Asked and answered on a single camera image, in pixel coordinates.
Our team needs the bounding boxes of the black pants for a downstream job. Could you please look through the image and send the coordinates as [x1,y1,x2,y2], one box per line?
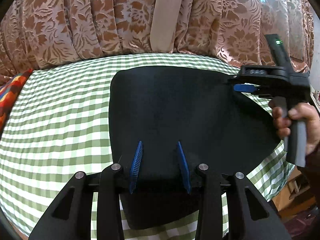
[108,66,280,230]

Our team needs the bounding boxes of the person's right hand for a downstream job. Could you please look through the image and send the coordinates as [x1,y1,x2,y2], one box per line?
[268,100,319,155]

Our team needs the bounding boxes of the colourful checkered pillow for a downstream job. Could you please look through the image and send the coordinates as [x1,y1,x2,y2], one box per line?
[0,69,33,133]

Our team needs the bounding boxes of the brown floral curtain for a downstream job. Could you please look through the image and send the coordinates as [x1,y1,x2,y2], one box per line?
[1,0,314,83]

